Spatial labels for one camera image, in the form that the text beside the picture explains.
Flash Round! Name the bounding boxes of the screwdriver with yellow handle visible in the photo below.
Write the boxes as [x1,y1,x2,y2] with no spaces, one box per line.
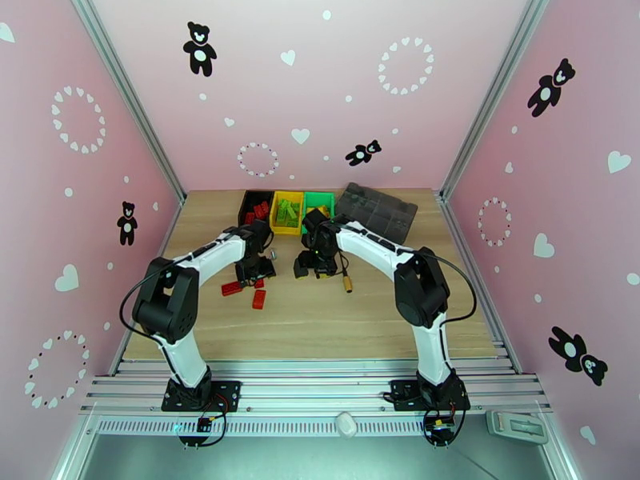
[338,250,354,294]

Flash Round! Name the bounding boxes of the black plastic bin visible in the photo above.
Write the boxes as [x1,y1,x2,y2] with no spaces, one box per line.
[238,190,276,236]

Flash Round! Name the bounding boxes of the white round puck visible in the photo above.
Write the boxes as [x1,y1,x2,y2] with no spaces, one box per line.
[334,411,359,438]

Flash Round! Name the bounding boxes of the black power cable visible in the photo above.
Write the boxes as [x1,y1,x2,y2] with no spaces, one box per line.
[178,390,231,450]
[422,388,474,450]

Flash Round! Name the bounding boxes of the green plastic bin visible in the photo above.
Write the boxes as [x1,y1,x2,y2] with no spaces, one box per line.
[301,191,337,230]

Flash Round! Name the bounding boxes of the aluminium frame post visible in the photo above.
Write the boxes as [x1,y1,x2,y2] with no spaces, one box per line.
[67,0,187,207]
[438,0,555,201]

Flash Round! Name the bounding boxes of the grey plastic device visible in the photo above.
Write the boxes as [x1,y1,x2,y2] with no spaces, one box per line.
[486,409,550,440]

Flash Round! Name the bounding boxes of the yellow plastic bin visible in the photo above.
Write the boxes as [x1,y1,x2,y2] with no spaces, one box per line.
[269,190,306,237]

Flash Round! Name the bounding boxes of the grey compartment organizer box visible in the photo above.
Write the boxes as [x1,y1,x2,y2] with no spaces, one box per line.
[334,182,419,248]

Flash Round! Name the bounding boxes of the aluminium rail base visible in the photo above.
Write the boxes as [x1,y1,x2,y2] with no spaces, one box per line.
[77,357,554,417]

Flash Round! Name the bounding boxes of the slotted metal strip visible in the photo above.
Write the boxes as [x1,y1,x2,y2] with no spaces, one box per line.
[94,417,491,438]

